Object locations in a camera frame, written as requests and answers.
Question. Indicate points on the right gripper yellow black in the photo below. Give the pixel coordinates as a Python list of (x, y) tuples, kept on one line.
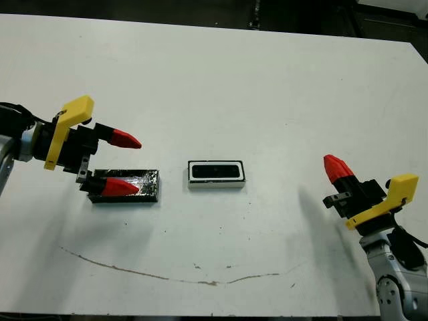
[(371, 204)]

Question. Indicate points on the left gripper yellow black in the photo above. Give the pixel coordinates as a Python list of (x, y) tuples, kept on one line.
[(72, 147)]

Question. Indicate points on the black glossy box lid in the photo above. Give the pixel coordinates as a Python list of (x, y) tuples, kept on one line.
[(148, 187)]

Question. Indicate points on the black slim camera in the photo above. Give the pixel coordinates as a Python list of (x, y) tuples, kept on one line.
[(217, 170)]

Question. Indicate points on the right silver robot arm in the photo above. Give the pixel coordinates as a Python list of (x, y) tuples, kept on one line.
[(401, 287)]

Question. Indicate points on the white panel beyond table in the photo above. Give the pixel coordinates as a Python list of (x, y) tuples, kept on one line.
[(394, 6)]

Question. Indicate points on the white camera box base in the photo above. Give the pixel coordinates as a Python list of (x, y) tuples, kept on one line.
[(217, 185)]

